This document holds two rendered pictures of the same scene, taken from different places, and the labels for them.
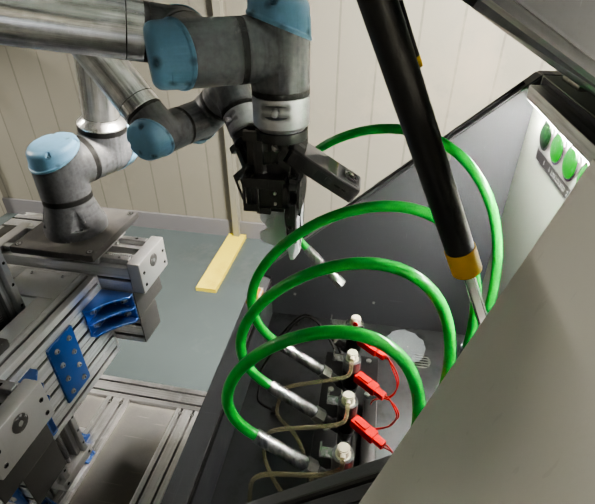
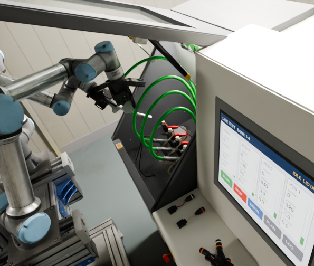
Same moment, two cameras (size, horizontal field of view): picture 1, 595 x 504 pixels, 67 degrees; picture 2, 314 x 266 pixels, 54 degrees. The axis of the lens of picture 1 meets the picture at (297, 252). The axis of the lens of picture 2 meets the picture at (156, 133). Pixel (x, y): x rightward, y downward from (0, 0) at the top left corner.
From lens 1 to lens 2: 0.79 m
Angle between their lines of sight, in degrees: 17
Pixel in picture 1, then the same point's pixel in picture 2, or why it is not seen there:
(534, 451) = (209, 88)
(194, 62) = (95, 70)
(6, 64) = not seen: outside the picture
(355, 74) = (76, 45)
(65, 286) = (44, 190)
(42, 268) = not seen: hidden behind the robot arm
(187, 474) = (147, 194)
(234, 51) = (102, 63)
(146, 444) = (102, 252)
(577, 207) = (197, 58)
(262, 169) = (117, 91)
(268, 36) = (107, 55)
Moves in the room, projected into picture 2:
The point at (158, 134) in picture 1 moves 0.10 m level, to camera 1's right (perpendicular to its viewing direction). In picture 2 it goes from (65, 103) to (84, 93)
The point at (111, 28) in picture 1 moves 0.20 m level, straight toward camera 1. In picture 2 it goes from (58, 75) to (91, 77)
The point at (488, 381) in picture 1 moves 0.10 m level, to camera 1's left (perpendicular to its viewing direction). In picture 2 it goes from (201, 88) to (178, 103)
